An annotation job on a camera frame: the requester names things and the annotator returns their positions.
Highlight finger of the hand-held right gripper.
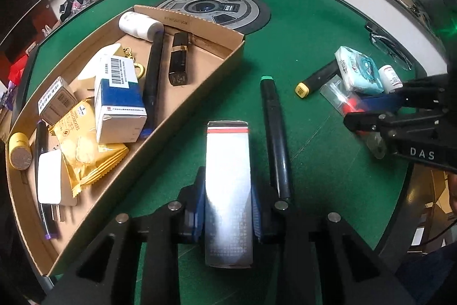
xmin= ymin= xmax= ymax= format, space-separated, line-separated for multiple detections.
xmin=357 ymin=73 xmax=451 ymax=113
xmin=343 ymin=111 xmax=386 ymax=139

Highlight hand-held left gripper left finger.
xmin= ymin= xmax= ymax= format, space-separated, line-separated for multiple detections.
xmin=43 ymin=166 xmax=207 ymax=305

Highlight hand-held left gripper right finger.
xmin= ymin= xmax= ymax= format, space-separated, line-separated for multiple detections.
xmin=250 ymin=180 xmax=416 ymax=305

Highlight small white bottle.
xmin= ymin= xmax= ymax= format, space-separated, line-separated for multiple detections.
xmin=378 ymin=64 xmax=404 ymax=95

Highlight silver box red stripe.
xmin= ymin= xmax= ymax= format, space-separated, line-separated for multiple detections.
xmin=204 ymin=120 xmax=254 ymax=269

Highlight clear plastic bag red item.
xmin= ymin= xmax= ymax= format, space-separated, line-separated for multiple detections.
xmin=319 ymin=74 xmax=388 ymax=160

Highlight green cap black marker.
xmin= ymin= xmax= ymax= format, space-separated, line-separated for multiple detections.
xmin=259 ymin=75 xmax=294 ymax=200

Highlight blue white medicine box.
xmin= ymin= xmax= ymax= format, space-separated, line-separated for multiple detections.
xmin=93 ymin=53 xmax=148 ymax=145

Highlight blue cap black marker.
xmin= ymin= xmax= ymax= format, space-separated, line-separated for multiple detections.
xmin=141 ymin=30 xmax=165 ymax=139

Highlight yellow snack packet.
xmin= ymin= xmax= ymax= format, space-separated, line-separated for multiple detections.
xmin=48 ymin=98 xmax=130 ymax=199

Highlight black gold cosmetic tube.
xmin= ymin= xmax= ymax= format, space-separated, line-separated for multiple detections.
xmin=168 ymin=31 xmax=191 ymax=87

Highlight white charger plug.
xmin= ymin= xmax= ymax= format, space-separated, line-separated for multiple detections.
xmin=37 ymin=149 xmax=68 ymax=223

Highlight brown cardboard box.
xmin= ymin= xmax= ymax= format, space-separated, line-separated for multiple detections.
xmin=5 ymin=4 xmax=247 ymax=277

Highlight purple cap black marker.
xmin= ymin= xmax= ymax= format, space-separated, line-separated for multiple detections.
xmin=34 ymin=120 xmax=59 ymax=240

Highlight small brown box white label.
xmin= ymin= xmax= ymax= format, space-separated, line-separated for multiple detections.
xmin=37 ymin=75 xmax=77 ymax=127

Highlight small yellow cylinder jar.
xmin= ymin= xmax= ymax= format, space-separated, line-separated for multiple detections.
xmin=8 ymin=131 xmax=33 ymax=170

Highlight white pill bottle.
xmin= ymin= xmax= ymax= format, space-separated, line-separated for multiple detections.
xmin=119 ymin=11 xmax=165 ymax=41

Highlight light blue tissue packet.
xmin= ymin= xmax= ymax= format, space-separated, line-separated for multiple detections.
xmin=334 ymin=46 xmax=384 ymax=95

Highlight yellow cap black marker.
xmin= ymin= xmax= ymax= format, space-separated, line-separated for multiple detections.
xmin=295 ymin=59 xmax=340 ymax=99

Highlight light wooden chair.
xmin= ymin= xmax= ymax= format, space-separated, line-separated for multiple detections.
xmin=410 ymin=169 xmax=454 ymax=248

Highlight person's blue trousers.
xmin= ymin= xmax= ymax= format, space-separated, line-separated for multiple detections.
xmin=394 ymin=242 xmax=457 ymax=305

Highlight round grey table centre panel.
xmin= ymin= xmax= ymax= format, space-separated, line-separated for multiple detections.
xmin=155 ymin=0 xmax=272 ymax=36

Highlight pile of patterned clothes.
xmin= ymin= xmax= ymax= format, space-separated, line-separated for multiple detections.
xmin=59 ymin=0 xmax=104 ymax=23

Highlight black frame eyeglasses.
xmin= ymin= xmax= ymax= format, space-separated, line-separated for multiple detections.
xmin=364 ymin=23 xmax=414 ymax=71

